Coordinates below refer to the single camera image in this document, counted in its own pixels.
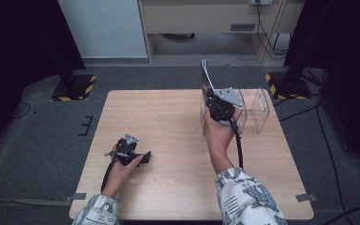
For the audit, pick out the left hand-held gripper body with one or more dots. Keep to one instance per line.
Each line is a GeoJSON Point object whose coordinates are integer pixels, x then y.
{"type": "Point", "coordinates": [125, 153]}

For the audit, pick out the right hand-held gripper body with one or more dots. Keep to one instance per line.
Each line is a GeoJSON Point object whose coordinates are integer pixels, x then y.
{"type": "Point", "coordinates": [222, 106]}

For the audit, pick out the dark magazine with red print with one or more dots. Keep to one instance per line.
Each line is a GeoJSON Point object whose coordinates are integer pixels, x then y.
{"type": "Point", "coordinates": [206, 76]}

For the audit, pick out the clear acrylic file rack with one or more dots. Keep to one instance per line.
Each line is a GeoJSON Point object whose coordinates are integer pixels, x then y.
{"type": "Point", "coordinates": [258, 112]}

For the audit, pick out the person's left hand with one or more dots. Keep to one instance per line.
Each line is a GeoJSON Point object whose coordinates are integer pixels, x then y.
{"type": "Point", "coordinates": [118, 178]}

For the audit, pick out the person's right hand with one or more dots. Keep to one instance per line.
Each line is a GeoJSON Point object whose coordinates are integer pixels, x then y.
{"type": "Point", "coordinates": [220, 137]}

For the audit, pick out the black tape floor mark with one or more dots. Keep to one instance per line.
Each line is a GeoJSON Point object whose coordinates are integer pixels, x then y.
{"type": "Point", "coordinates": [86, 125]}

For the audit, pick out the grey tape strip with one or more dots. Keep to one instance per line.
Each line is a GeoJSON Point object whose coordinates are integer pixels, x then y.
{"type": "Point", "coordinates": [305, 197]}
{"type": "Point", "coordinates": [75, 198]}

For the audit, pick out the striped black stand base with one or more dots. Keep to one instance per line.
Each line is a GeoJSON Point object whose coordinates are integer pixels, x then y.
{"type": "Point", "coordinates": [289, 87]}
{"type": "Point", "coordinates": [75, 89]}

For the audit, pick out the grey label on desk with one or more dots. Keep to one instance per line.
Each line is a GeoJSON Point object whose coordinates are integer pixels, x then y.
{"type": "Point", "coordinates": [242, 27]}

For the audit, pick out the light wooden desk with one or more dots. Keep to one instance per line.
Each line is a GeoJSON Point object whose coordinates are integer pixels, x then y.
{"type": "Point", "coordinates": [200, 17]}

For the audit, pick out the white power strip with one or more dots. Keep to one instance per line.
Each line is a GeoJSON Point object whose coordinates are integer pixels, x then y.
{"type": "Point", "coordinates": [261, 2]}

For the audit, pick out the white cabinet panel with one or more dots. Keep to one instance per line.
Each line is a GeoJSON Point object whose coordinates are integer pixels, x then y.
{"type": "Point", "coordinates": [106, 28]}

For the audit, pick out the black curtain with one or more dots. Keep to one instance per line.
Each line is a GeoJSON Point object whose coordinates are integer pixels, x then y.
{"type": "Point", "coordinates": [22, 47]}
{"type": "Point", "coordinates": [347, 62]}

